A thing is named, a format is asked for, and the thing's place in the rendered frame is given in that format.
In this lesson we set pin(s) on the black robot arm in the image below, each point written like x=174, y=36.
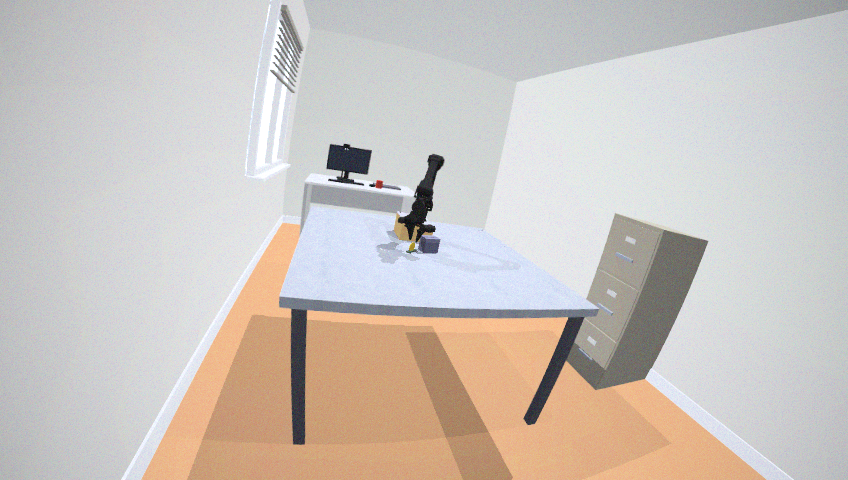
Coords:
x=425, y=191

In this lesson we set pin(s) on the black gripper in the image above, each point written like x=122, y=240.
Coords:
x=423, y=228

